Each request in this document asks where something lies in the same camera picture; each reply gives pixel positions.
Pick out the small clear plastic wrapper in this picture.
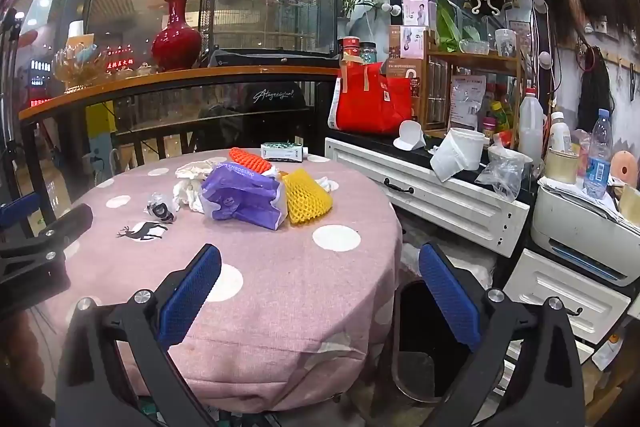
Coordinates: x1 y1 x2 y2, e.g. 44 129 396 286
146 193 177 223

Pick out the white tissue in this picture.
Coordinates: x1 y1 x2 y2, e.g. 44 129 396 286
172 157 224 213

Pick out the purple plastic bag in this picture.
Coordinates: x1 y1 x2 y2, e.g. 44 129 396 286
200 161 288 231

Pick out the orange peel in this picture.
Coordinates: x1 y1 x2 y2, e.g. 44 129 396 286
229 147 272 174

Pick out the green white toothpaste box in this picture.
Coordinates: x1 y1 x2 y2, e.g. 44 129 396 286
260 142 308 162

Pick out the yellow foam fruit net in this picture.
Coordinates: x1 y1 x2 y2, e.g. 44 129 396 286
282 169 333 225

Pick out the black trash bin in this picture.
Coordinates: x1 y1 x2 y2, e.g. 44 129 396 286
392 280 473 405

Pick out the white drawer cabinet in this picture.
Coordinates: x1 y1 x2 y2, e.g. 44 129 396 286
503 249 631 343

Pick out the white plastic bag bundle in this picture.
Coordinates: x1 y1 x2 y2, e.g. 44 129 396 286
399 210 497 287

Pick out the white printer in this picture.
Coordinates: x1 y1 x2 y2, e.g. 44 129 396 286
530 178 639 287

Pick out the white desk drawer front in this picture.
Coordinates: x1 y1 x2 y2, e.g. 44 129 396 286
326 138 529 258

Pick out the golden glass bowl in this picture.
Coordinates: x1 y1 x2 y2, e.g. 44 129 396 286
52 43 108 93

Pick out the blue label water bottle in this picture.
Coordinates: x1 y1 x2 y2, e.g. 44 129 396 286
584 108 613 199

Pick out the clear plastic bag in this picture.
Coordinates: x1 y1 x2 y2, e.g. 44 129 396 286
475 144 534 202

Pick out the beige tape roll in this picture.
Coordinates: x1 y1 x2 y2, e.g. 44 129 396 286
544 150 579 184

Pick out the white paper cup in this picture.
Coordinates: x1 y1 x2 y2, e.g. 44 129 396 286
431 128 489 182

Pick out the small white bottle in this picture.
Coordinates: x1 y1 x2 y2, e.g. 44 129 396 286
548 112 573 154

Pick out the red ceramic vase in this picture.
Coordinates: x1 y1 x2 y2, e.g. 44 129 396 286
151 0 202 72

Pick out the pink polka dot tablecloth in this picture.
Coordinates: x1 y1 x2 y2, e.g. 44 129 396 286
44 157 401 413

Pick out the white plastic jug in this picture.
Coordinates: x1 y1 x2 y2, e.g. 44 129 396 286
518 88 544 165

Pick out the white folded card stand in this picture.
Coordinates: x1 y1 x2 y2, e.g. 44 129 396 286
393 120 425 152

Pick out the wooden railing counter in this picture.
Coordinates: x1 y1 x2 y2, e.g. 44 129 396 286
18 64 340 126

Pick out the wooden shelf rack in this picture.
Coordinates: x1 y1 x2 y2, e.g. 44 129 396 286
419 30 526 139

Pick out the glass display case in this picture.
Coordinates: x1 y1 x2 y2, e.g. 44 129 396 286
198 0 337 56

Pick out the red tote bag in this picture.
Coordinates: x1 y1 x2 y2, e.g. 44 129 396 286
328 62 411 135

